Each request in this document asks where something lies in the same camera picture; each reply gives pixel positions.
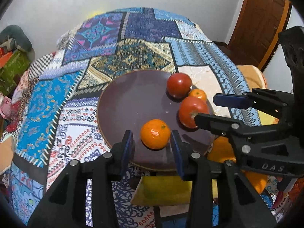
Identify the yellow sponge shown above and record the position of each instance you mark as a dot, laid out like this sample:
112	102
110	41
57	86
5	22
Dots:
161	190

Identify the green box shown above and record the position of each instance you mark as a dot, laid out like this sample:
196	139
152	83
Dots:
13	66

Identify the small mandarin orange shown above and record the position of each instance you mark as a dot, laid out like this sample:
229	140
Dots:
198	94

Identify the patchwork printed tablecloth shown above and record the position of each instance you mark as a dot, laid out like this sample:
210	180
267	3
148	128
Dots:
42	104

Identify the brown wooden door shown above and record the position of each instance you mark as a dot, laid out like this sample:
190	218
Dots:
258	16

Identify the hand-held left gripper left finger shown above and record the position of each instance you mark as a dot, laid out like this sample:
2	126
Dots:
129	144

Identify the large orange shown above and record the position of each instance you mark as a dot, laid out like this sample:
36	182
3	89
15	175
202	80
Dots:
219	150

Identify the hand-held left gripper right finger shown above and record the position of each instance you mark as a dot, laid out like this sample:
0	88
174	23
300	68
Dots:
176	147

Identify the cream embroidered cloth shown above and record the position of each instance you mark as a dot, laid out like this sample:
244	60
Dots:
206	77

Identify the cardboard box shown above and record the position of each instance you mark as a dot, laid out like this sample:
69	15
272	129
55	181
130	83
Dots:
5	154

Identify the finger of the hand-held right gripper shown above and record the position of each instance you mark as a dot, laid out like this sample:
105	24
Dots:
231	101
213	123

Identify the orange padded chair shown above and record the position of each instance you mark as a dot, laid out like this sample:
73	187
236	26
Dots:
253	77

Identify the purple round plate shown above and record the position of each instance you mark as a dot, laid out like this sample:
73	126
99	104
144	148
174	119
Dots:
133	99

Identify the pink object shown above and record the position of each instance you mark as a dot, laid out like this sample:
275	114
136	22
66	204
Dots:
5	105

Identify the red tomato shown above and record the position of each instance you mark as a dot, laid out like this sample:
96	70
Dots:
191	110
178	85

